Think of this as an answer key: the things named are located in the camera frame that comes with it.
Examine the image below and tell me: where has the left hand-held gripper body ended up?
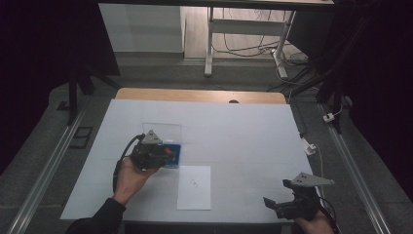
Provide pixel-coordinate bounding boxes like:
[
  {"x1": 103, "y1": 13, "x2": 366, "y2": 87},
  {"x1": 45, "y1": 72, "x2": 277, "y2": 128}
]
[{"x1": 131, "y1": 130, "x2": 168, "y2": 171}]

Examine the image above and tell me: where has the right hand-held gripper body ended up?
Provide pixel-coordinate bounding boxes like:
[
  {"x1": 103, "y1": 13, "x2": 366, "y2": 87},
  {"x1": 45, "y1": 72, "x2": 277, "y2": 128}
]
[{"x1": 276, "y1": 172, "x2": 335, "y2": 221}]

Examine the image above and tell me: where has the person's right hand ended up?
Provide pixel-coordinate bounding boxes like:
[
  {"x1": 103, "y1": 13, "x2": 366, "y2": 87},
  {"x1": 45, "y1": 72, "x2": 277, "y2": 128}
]
[{"x1": 293, "y1": 211, "x2": 335, "y2": 234}]

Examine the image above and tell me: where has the person's left hand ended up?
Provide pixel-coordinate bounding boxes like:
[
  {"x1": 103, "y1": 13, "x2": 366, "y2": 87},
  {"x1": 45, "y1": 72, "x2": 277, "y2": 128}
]
[{"x1": 113, "y1": 157, "x2": 160, "y2": 206}]

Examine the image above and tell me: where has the white paper sheet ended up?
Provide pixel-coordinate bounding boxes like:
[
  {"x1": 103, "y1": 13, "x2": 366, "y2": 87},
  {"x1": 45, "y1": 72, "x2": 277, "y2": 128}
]
[{"x1": 176, "y1": 165, "x2": 212, "y2": 211}]

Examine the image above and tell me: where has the black floor plate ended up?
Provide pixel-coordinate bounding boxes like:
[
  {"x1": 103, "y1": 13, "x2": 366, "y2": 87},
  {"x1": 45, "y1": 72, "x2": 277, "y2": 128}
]
[{"x1": 68, "y1": 126, "x2": 94, "y2": 150}]

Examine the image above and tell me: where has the small white adapter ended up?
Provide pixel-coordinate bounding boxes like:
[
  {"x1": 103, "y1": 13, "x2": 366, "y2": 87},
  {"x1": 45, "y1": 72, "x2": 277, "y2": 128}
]
[{"x1": 322, "y1": 106, "x2": 345, "y2": 124}]

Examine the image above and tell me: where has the black metal stand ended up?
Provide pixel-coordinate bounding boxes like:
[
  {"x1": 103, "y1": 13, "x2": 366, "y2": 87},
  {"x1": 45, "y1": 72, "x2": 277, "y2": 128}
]
[
  {"x1": 66, "y1": 61, "x2": 122, "y2": 127},
  {"x1": 291, "y1": 16, "x2": 361, "y2": 135}
]

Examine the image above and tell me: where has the grey cabinet panel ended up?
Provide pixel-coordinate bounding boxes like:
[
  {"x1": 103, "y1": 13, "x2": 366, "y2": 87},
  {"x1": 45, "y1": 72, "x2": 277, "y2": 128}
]
[{"x1": 98, "y1": 3, "x2": 185, "y2": 54}]

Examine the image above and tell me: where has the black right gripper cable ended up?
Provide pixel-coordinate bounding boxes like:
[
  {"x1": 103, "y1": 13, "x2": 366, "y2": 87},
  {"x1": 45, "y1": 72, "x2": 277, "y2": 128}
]
[{"x1": 319, "y1": 194, "x2": 341, "y2": 234}]

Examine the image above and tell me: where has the white plug with cable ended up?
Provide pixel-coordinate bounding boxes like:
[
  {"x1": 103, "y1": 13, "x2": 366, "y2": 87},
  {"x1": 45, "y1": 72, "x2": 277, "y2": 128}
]
[{"x1": 302, "y1": 138, "x2": 326, "y2": 196}]

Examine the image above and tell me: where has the aluminium floor rail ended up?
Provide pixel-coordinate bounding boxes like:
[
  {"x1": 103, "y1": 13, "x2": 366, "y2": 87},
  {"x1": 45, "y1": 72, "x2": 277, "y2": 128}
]
[
  {"x1": 6, "y1": 97, "x2": 90, "y2": 234},
  {"x1": 318, "y1": 102, "x2": 393, "y2": 234}
]

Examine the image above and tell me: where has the tangle of floor cables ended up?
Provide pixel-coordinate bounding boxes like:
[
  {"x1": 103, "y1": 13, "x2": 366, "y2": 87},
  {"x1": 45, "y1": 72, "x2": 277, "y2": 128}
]
[{"x1": 212, "y1": 8, "x2": 310, "y2": 67}]

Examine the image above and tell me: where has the white desk frame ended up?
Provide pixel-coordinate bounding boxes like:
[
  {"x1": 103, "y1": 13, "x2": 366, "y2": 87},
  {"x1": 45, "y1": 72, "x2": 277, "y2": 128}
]
[{"x1": 204, "y1": 6, "x2": 297, "y2": 80}]

